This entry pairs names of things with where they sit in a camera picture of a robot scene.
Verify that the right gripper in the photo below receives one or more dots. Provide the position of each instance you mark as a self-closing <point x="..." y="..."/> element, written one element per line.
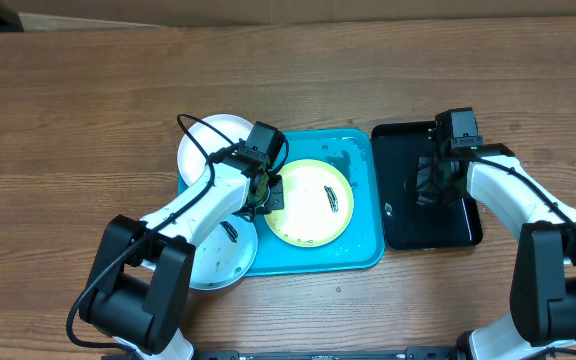
<point x="456" y="194"/>

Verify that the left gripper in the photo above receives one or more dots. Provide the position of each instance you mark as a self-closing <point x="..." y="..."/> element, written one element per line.
<point x="275" y="199"/>

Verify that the dark green sponge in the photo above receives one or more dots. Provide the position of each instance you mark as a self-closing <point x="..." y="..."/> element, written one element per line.
<point x="427" y="188"/>

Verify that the yellow green plate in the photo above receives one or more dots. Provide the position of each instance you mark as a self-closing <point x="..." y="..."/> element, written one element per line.
<point x="318" y="204"/>

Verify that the light blue plate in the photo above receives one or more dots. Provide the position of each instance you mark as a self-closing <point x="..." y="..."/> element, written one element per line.
<point x="225" y="256"/>

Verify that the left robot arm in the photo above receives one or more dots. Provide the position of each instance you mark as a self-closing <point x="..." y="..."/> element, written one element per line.
<point x="136" y="292"/>

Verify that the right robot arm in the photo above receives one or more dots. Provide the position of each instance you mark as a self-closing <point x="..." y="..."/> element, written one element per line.
<point x="541" y="322"/>

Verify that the black plastic tray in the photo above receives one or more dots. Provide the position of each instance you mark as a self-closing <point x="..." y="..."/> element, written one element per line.
<point x="408" y="225"/>

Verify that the teal plastic tray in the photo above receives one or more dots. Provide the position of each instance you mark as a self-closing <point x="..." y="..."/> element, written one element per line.
<point x="361" y="245"/>

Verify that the white plate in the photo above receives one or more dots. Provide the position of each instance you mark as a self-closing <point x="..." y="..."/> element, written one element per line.
<point x="190" y="160"/>

